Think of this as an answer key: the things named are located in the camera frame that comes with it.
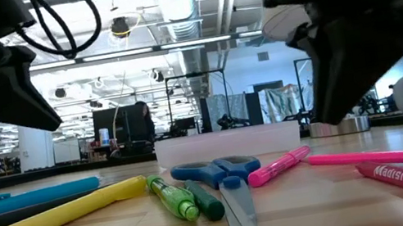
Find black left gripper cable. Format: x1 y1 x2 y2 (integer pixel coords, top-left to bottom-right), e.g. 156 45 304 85
10 0 108 69

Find black pen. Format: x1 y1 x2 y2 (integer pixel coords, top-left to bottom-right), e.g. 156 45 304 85
0 183 121 226

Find white canister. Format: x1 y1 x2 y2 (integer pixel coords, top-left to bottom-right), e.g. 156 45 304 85
97 127 112 148

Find black monitor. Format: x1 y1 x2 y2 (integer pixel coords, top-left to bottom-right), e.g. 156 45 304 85
91 102 149 151

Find lamp with white shade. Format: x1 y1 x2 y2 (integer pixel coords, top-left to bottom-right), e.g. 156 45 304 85
257 0 372 146

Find pink colored pencil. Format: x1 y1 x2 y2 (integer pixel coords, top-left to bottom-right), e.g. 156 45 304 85
305 138 403 192

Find black ceiling spotlight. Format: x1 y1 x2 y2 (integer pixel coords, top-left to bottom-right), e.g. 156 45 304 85
108 16 133 41

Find pink highlighter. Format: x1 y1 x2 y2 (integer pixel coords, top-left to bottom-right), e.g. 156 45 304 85
242 144 317 189

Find blue handled scissors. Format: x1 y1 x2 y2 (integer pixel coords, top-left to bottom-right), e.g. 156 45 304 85
169 151 272 226

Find grey wall vent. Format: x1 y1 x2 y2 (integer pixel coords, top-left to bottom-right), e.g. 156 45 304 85
256 50 271 63

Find silver air duct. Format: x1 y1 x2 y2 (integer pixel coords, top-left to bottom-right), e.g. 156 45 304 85
154 0 218 102

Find white pillar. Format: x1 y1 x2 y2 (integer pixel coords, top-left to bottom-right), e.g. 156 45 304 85
14 120 61 174

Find green crayon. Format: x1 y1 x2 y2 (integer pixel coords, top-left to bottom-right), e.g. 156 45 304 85
183 174 228 226

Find green mechanical pencil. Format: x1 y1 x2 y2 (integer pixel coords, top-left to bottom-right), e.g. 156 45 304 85
144 167 204 226

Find blue pen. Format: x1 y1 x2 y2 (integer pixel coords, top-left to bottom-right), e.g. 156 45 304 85
0 174 104 219

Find crumpled grey tarp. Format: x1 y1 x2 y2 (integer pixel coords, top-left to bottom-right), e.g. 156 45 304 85
257 79 321 124
205 89 251 132

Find clear box with pink lid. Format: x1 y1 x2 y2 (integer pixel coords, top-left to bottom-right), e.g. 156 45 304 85
152 115 304 174

